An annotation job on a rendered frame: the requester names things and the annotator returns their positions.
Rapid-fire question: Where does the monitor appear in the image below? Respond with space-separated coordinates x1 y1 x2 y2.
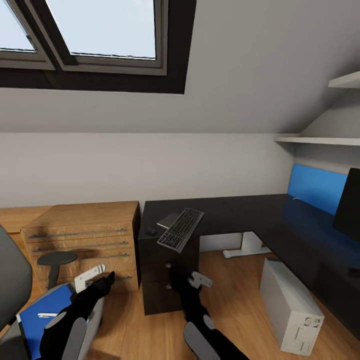
332 167 360 274

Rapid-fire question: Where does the mouse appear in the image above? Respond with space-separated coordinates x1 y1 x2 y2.
146 225 157 235

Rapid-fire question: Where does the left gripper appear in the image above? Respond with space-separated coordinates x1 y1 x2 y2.
70 271 115 310

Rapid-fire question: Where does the swivel chair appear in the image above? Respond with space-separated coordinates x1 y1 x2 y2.
0 224 105 360

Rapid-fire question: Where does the folder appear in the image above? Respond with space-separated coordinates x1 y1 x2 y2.
16 284 72 360

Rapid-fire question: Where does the notebook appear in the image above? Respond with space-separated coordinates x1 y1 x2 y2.
157 212 180 229

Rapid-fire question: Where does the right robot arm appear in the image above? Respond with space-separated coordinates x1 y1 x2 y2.
169 263 249 360

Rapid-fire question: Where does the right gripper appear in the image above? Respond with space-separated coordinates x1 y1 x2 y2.
169 263 202 304

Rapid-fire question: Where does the keyboard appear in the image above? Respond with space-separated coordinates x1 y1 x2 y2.
157 207 205 254

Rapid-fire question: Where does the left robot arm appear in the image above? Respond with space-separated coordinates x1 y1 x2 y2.
36 265 115 360

